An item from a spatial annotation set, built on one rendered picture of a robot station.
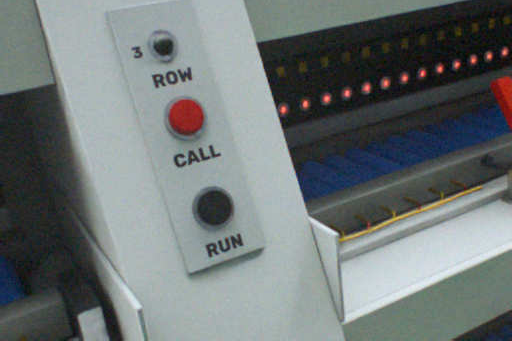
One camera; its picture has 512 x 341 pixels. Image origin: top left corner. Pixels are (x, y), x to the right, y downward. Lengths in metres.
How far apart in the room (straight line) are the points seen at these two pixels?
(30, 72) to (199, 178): 0.09
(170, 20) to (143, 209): 0.09
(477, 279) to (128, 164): 0.21
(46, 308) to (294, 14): 0.20
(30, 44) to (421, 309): 0.24
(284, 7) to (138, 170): 0.12
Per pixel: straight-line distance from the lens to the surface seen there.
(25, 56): 0.29
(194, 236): 0.28
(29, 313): 0.33
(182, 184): 0.28
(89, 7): 0.29
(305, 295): 0.30
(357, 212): 0.39
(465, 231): 0.40
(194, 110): 0.28
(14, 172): 0.47
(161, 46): 0.28
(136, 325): 0.26
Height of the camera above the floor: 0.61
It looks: 3 degrees down
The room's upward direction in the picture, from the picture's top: 17 degrees counter-clockwise
